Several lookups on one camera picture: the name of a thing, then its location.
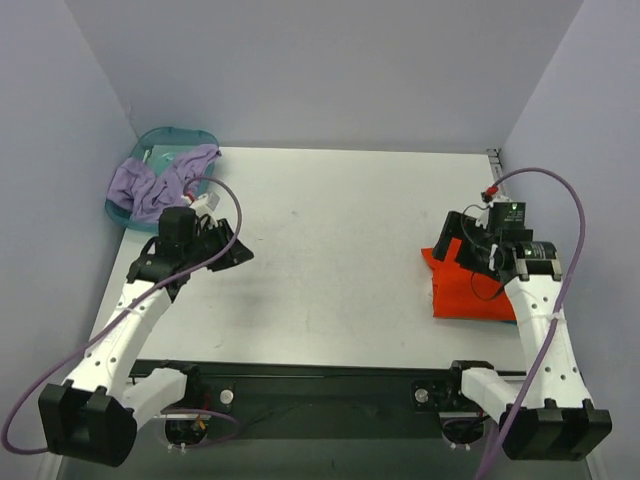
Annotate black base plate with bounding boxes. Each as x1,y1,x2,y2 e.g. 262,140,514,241
142,359,506,441

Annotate aluminium mounting rail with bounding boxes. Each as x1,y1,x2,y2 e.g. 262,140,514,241
53,371,593,420

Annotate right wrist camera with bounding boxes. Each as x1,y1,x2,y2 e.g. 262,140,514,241
486,201,526,232

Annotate orange t shirt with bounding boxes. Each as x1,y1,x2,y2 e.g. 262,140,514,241
421,239,515,321

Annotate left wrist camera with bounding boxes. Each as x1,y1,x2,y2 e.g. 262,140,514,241
182,193,220,217

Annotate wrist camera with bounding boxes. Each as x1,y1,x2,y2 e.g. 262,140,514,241
486,201,526,232
182,193,220,217

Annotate teal plastic basket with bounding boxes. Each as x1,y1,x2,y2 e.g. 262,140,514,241
105,127,221,234

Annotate purple t shirt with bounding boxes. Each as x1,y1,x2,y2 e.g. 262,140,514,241
106,144,220,226

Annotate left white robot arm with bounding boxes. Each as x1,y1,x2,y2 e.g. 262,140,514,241
38,207,254,467

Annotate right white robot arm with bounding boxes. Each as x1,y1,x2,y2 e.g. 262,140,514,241
433,202,612,461

